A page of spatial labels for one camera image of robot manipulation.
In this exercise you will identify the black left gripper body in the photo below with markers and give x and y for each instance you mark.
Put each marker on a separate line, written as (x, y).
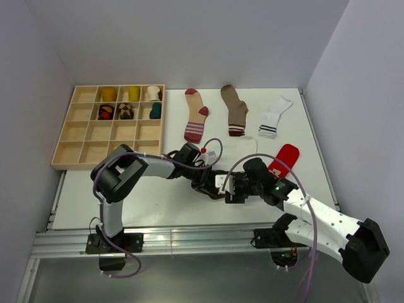
(189, 174)

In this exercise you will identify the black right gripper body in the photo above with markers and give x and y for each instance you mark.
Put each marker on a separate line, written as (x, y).
(243, 188)

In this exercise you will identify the dark brown striped sock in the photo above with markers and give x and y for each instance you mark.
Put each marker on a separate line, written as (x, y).
(209, 188)

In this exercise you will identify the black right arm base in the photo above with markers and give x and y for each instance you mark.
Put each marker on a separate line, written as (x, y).
(283, 252)

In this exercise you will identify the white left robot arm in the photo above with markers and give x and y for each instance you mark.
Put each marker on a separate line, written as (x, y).
(116, 176)

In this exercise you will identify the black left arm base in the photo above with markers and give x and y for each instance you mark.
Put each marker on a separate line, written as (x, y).
(96, 244)

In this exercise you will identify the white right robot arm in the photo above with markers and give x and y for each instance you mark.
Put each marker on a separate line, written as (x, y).
(359, 246)

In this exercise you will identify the plain white sock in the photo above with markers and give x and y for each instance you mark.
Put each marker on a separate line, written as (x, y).
(239, 147)

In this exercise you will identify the red patterned sock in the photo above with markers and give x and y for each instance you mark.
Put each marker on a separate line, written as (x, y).
(289, 155)

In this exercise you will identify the white black-striped sock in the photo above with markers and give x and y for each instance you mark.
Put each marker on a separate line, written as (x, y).
(271, 116)

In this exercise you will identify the beige maroon striped sock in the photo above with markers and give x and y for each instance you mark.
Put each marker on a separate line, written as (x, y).
(198, 113)

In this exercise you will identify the tan brown sock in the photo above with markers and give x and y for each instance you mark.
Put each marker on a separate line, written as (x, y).
(237, 111)

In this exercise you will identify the teal rolled sock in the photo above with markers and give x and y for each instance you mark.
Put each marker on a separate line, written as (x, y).
(156, 111)

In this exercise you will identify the cream rolled sock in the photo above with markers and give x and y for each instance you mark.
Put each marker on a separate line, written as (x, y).
(154, 93)

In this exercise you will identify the argyle brown rolled sock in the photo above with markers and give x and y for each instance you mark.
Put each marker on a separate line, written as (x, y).
(125, 111)

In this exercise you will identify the yellow rolled sock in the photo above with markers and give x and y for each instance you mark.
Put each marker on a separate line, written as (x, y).
(134, 93)

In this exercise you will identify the argyle red rolled sock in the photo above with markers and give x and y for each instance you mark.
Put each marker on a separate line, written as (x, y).
(105, 112)

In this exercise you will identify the wooden compartment tray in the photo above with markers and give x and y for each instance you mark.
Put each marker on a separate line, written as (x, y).
(85, 141)

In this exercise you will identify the orange rolled sock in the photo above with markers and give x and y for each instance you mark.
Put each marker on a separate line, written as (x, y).
(108, 94)

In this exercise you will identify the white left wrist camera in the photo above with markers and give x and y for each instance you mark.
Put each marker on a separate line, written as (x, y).
(207, 157)

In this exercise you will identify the aluminium frame rail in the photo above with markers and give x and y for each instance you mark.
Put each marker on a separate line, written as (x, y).
(172, 241)

